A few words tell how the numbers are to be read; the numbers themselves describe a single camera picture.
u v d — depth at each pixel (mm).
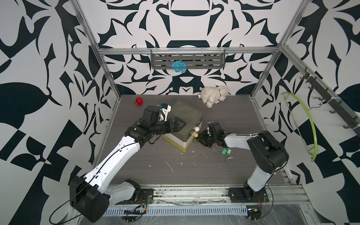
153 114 567
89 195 369
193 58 939
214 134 759
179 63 909
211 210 713
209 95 1084
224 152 897
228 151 899
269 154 484
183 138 775
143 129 550
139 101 1115
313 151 643
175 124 637
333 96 595
